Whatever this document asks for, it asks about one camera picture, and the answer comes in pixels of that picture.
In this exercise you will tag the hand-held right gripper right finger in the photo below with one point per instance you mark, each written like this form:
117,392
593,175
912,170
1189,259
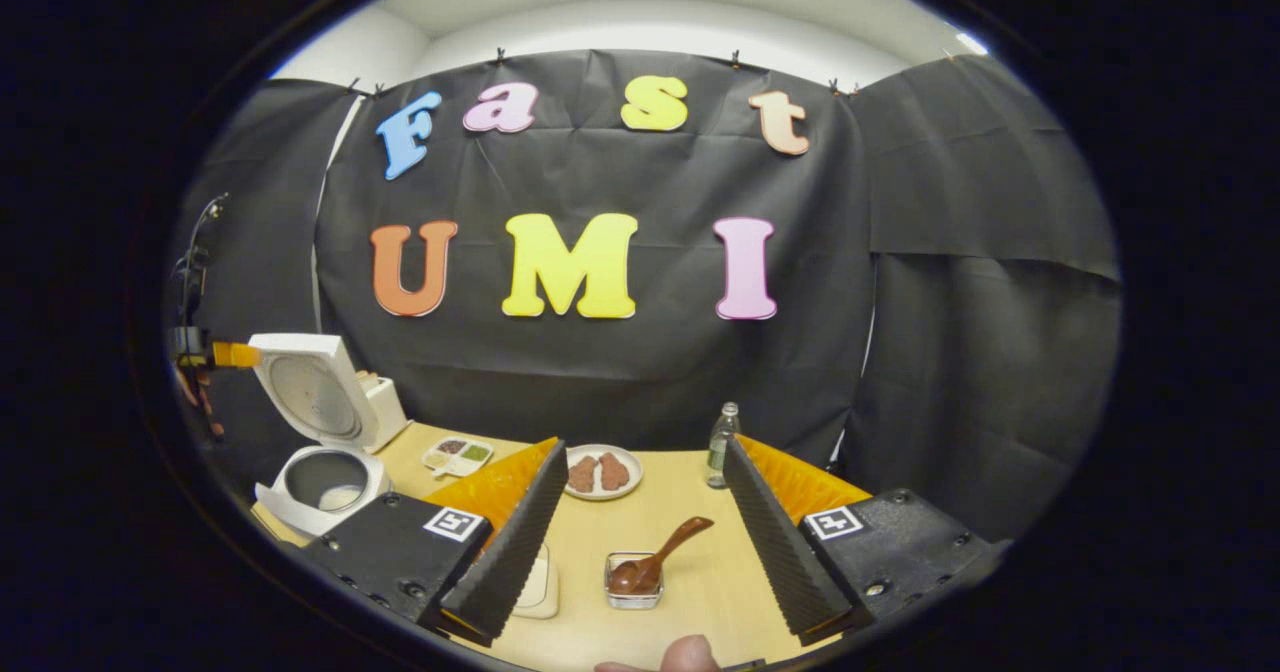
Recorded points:
775,542

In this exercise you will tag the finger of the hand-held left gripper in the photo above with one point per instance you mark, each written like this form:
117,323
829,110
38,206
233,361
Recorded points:
235,355

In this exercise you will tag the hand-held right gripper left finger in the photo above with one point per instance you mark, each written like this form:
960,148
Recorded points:
520,542

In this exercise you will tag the clear rice container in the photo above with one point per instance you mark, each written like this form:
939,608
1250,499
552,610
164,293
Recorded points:
540,587

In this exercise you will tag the white rice cooker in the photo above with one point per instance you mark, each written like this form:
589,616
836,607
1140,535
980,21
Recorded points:
315,392

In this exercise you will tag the brown wooden spoon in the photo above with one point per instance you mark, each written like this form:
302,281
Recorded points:
640,572

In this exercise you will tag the brown meat piece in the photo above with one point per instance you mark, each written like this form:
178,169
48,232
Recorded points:
582,474
614,471

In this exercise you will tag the white round plate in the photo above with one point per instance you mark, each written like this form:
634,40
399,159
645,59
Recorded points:
603,495

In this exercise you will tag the white divided condiment dish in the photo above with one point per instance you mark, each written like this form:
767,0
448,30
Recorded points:
458,455

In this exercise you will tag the green label water bottle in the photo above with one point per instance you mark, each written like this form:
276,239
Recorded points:
722,447

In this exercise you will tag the white toaster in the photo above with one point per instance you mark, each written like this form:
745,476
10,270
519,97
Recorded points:
388,412

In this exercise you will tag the ceiling light panel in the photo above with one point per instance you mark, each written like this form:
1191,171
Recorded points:
972,44

